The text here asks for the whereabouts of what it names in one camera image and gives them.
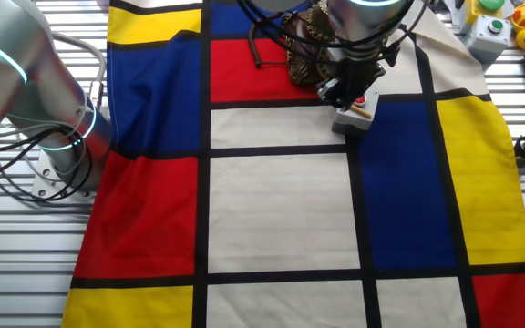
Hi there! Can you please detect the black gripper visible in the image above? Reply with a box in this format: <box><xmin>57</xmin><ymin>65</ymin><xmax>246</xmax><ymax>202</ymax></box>
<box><xmin>316</xmin><ymin>56</ymin><xmax>387</xmax><ymax>110</ymax></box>

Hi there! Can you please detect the grey box with red button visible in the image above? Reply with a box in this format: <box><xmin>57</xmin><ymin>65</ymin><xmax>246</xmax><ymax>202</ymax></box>
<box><xmin>332</xmin><ymin>86</ymin><xmax>381</xmax><ymax>138</ymax></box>

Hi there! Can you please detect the brown brass rotary phone base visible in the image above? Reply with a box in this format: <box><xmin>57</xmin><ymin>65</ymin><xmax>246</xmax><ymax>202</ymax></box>
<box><xmin>282</xmin><ymin>2</ymin><xmax>350</xmax><ymax>87</ymax></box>

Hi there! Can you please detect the colourful Mondrian pattern tablecloth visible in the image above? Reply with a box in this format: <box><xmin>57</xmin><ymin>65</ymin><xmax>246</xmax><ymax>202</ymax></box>
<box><xmin>60</xmin><ymin>0</ymin><xmax>525</xmax><ymax>328</ymax></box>

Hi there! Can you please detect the grey box with green button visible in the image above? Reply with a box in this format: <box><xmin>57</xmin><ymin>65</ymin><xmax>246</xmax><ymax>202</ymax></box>
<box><xmin>462</xmin><ymin>13</ymin><xmax>512</xmax><ymax>65</ymax></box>

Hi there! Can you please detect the yellow box with green button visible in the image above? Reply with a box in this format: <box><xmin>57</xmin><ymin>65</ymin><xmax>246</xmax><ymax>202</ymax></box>
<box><xmin>462</xmin><ymin>0</ymin><xmax>505</xmax><ymax>25</ymax></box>

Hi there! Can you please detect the wrist camera on grey bracket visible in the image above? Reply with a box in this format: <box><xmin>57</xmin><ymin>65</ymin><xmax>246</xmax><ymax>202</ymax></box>
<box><xmin>379</xmin><ymin>39</ymin><xmax>403</xmax><ymax>68</ymax></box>

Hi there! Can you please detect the brown coiled phone cord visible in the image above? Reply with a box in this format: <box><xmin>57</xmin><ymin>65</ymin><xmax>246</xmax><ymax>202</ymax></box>
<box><xmin>247</xmin><ymin>11</ymin><xmax>291</xmax><ymax>69</ymax></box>

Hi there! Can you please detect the thick grey robot cable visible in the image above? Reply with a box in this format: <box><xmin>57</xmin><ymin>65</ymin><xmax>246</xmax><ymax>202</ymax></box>
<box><xmin>50</xmin><ymin>31</ymin><xmax>108</xmax><ymax>110</ymax></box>

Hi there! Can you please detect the black base cable bundle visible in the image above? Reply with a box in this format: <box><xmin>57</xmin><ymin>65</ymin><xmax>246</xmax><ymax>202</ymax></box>
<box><xmin>0</xmin><ymin>125</ymin><xmax>95</xmax><ymax>202</ymax></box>

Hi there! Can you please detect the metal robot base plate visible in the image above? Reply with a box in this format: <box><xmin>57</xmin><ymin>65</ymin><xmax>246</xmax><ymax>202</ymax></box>
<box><xmin>32</xmin><ymin>149</ymin><xmax>99</xmax><ymax>204</ymax></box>

